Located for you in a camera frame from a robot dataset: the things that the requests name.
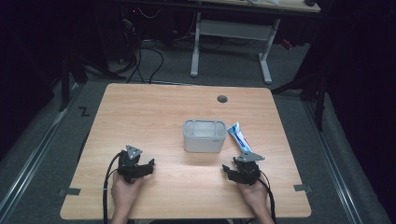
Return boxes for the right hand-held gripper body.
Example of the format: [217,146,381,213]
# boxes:
[233,151,266,187]

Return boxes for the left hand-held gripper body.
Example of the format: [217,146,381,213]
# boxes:
[117,144,145,185]

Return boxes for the white and blue toothpaste tube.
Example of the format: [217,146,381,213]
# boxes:
[226,121,254,154]

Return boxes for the grey plastic storage box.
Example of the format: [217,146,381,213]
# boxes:
[182,119,228,154]

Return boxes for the person's left hand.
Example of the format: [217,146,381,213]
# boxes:
[110,172,145,217]

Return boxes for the person's right hand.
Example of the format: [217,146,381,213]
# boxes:
[237,181,273,218]

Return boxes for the grey tape strip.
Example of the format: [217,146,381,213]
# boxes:
[58,187,81,197]
[293,183,313,193]

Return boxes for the black tape floor mark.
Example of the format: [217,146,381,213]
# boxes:
[78,105,92,118]

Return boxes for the black metal stand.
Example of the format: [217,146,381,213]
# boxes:
[57,50,90,113]
[270,59,330,133]

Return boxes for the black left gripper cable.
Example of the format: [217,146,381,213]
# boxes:
[102,151,126,224]

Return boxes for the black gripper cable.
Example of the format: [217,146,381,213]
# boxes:
[102,151,126,224]
[246,170,277,224]

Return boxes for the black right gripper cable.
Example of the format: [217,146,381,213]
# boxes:
[246,170,277,224]

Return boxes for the metal floor rail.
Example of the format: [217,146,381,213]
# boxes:
[302,99,364,224]
[0,83,82,220]

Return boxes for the black floor cables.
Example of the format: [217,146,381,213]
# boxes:
[120,18,165,85]

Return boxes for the wooden desk with white frame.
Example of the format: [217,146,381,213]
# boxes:
[190,0,321,85]

